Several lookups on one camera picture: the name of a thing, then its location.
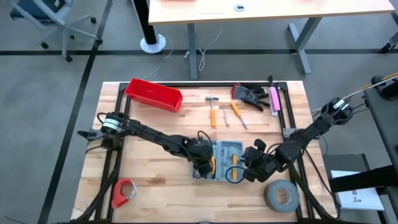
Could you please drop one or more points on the dark desk leg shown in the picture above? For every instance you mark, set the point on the dark desk leg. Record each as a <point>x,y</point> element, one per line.
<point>390,45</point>

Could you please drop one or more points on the small black clamp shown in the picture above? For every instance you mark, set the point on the small black clamp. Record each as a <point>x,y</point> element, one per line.
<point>271,81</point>

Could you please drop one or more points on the grey plastic tool case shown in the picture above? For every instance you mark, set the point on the grey plastic tool case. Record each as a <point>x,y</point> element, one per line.
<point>224,149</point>

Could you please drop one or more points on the grey office chair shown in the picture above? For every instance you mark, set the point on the grey office chair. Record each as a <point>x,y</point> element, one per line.
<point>62,28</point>

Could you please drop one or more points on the red tape dispenser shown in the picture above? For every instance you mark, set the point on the red tape dispenser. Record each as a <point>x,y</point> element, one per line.
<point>118,194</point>

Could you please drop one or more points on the white printed paper sheet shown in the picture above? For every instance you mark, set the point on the white printed paper sheet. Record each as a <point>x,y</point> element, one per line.
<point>360,199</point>

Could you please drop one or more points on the yellow screwdriver bit holder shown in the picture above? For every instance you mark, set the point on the yellow screwdriver bit holder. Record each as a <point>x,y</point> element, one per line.
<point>234,175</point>

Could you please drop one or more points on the black side table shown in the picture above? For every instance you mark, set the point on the black side table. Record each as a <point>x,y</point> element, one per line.
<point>385,124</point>

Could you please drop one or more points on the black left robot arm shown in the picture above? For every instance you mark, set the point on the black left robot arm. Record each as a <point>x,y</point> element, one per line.
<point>155,137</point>

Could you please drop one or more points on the yellow pole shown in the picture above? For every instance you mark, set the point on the yellow pole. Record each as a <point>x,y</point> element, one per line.
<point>388,76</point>

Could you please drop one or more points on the grey duct tape roll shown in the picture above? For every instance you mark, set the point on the grey duct tape roll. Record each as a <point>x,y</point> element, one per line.
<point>272,199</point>

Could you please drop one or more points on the black flat bar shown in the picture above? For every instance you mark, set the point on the black flat bar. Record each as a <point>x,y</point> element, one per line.
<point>360,180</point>

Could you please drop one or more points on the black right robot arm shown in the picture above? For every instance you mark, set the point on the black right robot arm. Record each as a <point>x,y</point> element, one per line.
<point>311,130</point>

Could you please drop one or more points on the red plastic bin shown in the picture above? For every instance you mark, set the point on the red plastic bin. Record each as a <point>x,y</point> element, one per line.
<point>152,93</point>

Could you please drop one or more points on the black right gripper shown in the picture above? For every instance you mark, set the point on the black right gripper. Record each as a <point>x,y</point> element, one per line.
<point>261,165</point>

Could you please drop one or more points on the grey round desk grommet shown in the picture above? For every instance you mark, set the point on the grey round desk grommet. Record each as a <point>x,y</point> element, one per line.
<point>238,7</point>

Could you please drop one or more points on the white flat pad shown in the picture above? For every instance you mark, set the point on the white flat pad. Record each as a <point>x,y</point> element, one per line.
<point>211,9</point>

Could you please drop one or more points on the wooden desk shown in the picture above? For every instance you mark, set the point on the wooden desk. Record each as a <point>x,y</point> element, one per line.
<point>280,9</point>

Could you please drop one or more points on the column with white round base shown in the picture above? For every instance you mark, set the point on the column with white round base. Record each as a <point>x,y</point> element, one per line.
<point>152,45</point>

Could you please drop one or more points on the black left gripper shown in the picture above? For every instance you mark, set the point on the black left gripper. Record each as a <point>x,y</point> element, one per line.
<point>202,149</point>

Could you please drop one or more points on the white pole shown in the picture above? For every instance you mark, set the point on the white pole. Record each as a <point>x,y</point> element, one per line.
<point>367,90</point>

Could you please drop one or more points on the yellow torx bit holder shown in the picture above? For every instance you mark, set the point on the yellow torx bit holder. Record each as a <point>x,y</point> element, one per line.
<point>235,159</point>

